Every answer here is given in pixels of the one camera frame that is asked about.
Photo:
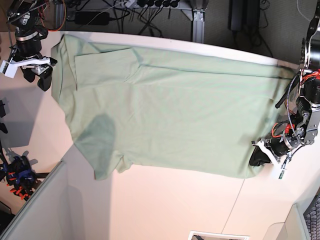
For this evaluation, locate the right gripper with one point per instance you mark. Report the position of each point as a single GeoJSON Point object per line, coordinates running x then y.
{"type": "Point", "coordinates": [33, 66]}

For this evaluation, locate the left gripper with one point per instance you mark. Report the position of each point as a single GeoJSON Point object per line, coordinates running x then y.
{"type": "Point", "coordinates": [269, 151]}

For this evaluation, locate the light green T-shirt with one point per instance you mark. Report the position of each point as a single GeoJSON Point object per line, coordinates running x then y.
{"type": "Point", "coordinates": [128, 105]}

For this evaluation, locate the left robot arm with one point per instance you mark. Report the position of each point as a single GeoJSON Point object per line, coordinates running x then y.
{"type": "Point", "coordinates": [302, 103]}

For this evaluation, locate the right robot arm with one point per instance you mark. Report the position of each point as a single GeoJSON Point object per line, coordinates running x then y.
{"type": "Point", "coordinates": [25, 54]}

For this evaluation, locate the black power adapter left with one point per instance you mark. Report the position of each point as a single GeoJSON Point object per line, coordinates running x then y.
{"type": "Point", "coordinates": [92, 18]}

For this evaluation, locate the black mesh chair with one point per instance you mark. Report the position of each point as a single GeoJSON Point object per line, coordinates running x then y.
{"type": "Point", "coordinates": [312, 218]}

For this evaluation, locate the grey partition panel right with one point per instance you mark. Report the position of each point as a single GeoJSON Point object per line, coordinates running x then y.
{"type": "Point", "coordinates": [293, 228]}

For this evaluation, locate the grey partition panel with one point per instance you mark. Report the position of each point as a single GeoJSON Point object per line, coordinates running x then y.
{"type": "Point", "coordinates": [293, 228]}
{"type": "Point", "coordinates": [45, 214]}

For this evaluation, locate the white tray at bottom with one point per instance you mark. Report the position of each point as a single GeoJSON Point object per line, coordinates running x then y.
{"type": "Point", "coordinates": [200, 235]}

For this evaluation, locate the grey partition panel left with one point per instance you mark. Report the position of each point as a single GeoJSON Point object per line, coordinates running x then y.
{"type": "Point", "coordinates": [45, 214]}

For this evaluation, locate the black power strip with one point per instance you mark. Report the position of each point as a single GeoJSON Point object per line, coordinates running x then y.
{"type": "Point", "coordinates": [157, 3]}

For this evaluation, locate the black power brick pair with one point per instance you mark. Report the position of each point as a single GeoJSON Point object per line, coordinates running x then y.
{"type": "Point", "coordinates": [243, 13]}

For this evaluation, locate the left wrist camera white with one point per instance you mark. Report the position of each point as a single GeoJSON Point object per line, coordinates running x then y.
{"type": "Point", "coordinates": [278, 171]}

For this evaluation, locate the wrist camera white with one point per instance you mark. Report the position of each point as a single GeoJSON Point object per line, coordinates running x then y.
{"type": "Point", "coordinates": [8, 69]}
{"type": "Point", "coordinates": [278, 171]}

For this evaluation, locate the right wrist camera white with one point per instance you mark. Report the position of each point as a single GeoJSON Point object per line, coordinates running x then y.
{"type": "Point", "coordinates": [8, 69]}

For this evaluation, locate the clamps with orange handles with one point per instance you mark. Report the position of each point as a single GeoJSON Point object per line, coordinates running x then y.
{"type": "Point", "coordinates": [18, 175]}

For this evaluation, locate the aluminium frame post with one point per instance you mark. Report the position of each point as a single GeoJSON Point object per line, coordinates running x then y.
{"type": "Point", "coordinates": [196, 14]}

